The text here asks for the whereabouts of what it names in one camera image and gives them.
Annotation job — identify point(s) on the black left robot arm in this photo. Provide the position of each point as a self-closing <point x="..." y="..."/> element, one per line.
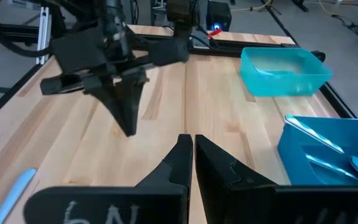
<point x="182" y="12"/>

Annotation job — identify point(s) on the teal translucent plastic bin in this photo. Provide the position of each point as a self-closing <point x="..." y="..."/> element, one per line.
<point x="291" y="84"/>

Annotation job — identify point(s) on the red clip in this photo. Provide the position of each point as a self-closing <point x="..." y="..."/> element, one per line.
<point x="215" y="32"/>

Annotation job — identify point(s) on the grey metal bracket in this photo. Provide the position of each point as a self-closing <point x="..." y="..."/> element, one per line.
<point x="43" y="34"/>

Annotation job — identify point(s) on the blue plastic bin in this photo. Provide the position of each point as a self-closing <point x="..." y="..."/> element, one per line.
<point x="294" y="165"/>

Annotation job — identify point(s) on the black box with blue light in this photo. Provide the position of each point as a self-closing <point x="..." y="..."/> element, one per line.
<point x="219" y="15"/>

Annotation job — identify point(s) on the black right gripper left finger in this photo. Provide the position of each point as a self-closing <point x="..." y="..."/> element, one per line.
<point x="176" y="168"/>

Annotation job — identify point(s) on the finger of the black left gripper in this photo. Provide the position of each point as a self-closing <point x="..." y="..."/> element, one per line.
<point x="132" y="105"/>
<point x="110" y="99"/>

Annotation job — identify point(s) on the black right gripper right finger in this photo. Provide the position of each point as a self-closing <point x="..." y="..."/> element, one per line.
<point x="216" y="168"/>

